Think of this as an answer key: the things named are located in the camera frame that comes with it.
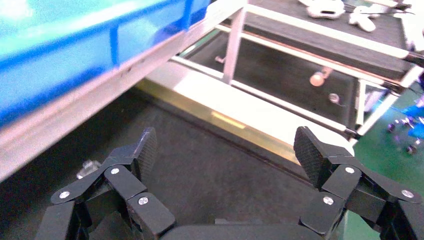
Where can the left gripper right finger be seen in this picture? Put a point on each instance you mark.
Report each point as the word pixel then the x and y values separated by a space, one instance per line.
pixel 341 184

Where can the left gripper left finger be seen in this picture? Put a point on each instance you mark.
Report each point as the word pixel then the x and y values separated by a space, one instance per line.
pixel 122 182

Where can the silver slotted metal part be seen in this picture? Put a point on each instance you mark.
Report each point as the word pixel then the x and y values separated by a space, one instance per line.
pixel 87 167

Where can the black low container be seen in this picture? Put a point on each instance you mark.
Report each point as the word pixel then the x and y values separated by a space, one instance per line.
pixel 205 165

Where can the silver round knob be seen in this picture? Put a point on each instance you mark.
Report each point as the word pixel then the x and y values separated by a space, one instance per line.
pixel 334 98

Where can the blue wheeled stool base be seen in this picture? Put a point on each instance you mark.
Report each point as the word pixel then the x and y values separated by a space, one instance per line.
pixel 415 130

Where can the beige round knob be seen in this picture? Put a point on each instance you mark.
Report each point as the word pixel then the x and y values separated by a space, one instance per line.
pixel 317 79

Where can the blue plastic parts bin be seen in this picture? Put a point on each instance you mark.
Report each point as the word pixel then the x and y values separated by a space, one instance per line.
pixel 66 59

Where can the white handheld controller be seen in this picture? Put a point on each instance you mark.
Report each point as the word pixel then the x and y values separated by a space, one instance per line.
pixel 362 20
pixel 323 8

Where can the white metal frame rack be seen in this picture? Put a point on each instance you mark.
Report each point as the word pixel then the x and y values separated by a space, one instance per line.
pixel 281 73

